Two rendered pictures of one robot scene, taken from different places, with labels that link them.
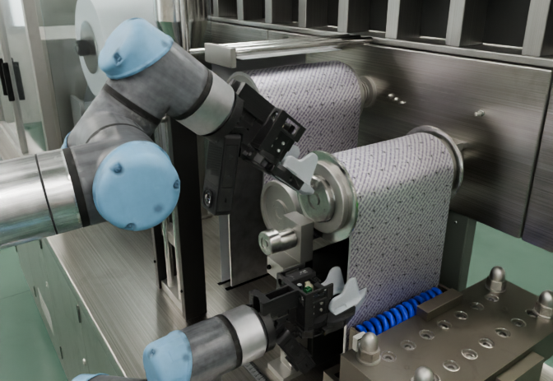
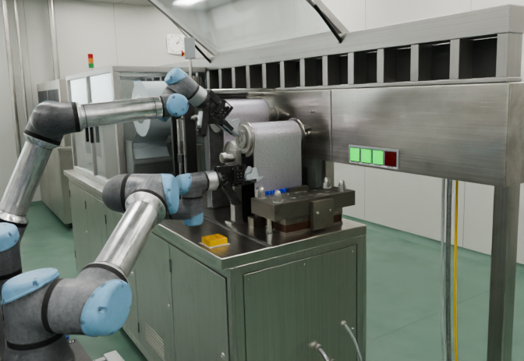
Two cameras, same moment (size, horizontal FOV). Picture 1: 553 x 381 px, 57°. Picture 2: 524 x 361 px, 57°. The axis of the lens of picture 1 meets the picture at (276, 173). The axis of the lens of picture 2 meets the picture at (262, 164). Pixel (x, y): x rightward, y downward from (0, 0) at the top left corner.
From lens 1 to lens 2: 1.22 m
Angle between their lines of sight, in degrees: 13
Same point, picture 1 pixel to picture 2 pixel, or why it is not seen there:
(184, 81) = (190, 86)
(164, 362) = (182, 177)
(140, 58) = (177, 77)
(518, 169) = (327, 131)
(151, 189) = (181, 104)
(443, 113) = (302, 115)
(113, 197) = (171, 104)
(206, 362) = (196, 180)
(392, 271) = (275, 173)
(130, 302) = not seen: hidden behind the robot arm
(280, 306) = (224, 170)
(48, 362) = not seen: hidden behind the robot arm
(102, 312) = not seen: hidden behind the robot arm
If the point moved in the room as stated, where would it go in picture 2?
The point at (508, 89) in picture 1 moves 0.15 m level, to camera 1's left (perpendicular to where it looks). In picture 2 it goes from (320, 99) to (284, 100)
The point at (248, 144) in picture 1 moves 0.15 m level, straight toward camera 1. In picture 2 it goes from (212, 111) to (209, 112)
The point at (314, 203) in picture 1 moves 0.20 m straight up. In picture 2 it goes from (240, 140) to (238, 90)
